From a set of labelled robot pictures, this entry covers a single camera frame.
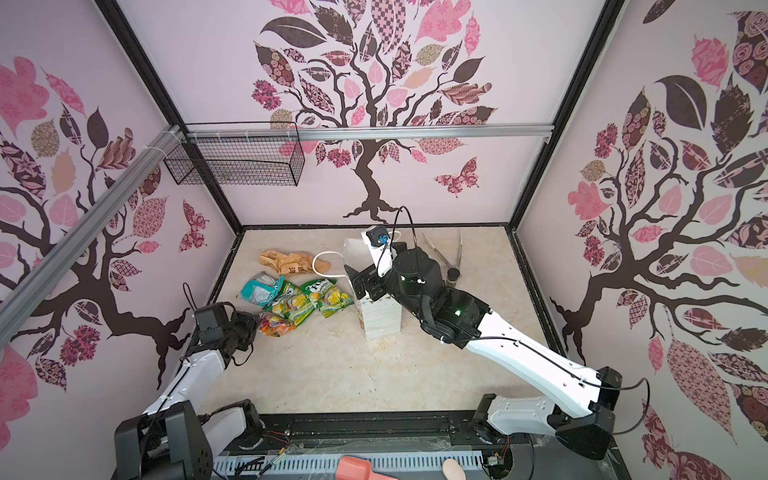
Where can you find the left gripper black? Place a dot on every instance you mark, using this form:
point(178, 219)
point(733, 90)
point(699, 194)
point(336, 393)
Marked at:
point(251, 320)

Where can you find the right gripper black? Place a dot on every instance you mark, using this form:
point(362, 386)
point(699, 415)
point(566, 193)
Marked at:
point(373, 281)

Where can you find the green snack packet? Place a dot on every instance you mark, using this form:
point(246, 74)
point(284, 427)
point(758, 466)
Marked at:
point(326, 296)
point(291, 304)

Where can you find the teal snack packet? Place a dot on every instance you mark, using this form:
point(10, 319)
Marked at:
point(262, 289)

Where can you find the white patterned paper bag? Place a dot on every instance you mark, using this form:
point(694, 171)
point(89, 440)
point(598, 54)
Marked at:
point(379, 313)

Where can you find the orange red snack packet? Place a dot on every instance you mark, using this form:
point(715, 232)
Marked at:
point(273, 325)

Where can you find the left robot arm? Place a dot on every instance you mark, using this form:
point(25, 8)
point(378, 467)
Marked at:
point(171, 439)

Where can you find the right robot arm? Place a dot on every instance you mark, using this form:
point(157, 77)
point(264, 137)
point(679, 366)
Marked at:
point(576, 402)

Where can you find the pink plastic scoop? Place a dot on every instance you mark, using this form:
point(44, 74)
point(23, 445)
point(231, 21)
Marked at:
point(351, 468)

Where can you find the beige round object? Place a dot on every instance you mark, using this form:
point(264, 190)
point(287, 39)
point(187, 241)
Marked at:
point(452, 470)

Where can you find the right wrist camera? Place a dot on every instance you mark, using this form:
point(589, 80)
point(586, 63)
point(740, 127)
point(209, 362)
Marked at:
point(379, 242)

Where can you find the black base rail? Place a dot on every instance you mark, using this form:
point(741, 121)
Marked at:
point(518, 456)

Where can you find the white slotted cable duct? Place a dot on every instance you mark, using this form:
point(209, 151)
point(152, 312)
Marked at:
point(317, 465)

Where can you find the black wire basket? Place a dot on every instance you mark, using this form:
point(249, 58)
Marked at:
point(260, 153)

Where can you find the aluminium rail back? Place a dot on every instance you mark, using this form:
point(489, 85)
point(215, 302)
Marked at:
point(420, 132)

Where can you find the aluminium rail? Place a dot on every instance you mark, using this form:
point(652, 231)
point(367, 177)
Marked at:
point(24, 299)
point(420, 132)

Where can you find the aluminium rail left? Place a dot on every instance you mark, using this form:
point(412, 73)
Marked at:
point(24, 299)

